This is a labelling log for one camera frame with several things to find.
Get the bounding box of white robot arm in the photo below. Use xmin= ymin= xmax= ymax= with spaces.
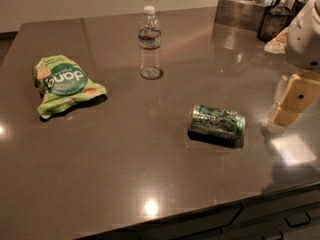
xmin=268 ymin=0 xmax=320 ymax=132

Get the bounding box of black drawer handle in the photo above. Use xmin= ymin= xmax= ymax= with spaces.
xmin=285 ymin=212 xmax=312 ymax=228

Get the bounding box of black mesh cup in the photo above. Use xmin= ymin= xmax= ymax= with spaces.
xmin=257 ymin=6 xmax=291 ymax=42

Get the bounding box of green snack bag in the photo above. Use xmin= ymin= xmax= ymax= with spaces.
xmin=33 ymin=55 xmax=107 ymax=119

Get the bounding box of green soda can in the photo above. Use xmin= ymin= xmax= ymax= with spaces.
xmin=188 ymin=104 xmax=245 ymax=140

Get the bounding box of metal box stand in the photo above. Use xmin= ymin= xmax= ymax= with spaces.
xmin=214 ymin=0 xmax=266 ymax=32

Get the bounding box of clear plastic water bottle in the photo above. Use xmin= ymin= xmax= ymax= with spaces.
xmin=138 ymin=5 xmax=162 ymax=80

